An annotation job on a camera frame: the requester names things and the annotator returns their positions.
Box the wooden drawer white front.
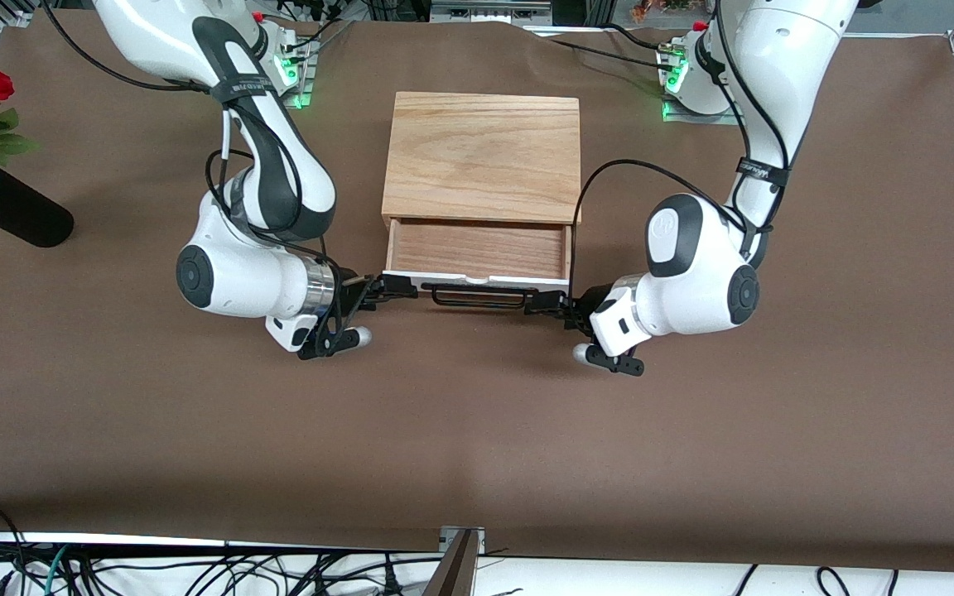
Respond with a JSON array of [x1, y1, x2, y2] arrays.
[[382, 218, 574, 310]]

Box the light wooden drawer cabinet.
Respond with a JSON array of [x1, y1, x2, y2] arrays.
[[381, 91, 583, 233]]

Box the brown paper table cover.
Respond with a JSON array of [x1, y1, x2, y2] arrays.
[[0, 8, 954, 574]]

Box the grey equipment box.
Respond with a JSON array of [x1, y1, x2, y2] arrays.
[[431, 0, 553, 26]]

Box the black cylindrical vase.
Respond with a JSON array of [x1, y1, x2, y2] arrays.
[[0, 164, 75, 248]]

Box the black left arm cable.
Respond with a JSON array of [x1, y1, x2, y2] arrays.
[[568, 0, 793, 292]]

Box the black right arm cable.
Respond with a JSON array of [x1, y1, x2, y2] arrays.
[[40, 0, 330, 267]]

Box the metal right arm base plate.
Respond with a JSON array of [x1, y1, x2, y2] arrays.
[[277, 46, 317, 109]]

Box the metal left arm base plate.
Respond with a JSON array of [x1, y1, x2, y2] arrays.
[[662, 93, 744, 127]]

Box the black tangled cable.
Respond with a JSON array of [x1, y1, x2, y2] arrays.
[[71, 550, 445, 596]]

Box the grey metal bracket plate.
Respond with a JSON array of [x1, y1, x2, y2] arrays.
[[440, 526, 486, 555]]

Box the black cable to arm base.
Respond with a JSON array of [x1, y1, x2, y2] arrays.
[[527, 23, 681, 65]]

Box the black cables at arm base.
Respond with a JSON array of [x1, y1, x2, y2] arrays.
[[274, 0, 355, 65]]

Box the dark angled mounting post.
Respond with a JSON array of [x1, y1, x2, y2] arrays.
[[422, 530, 480, 596]]

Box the teal cable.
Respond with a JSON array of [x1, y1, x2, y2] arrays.
[[40, 545, 74, 596]]

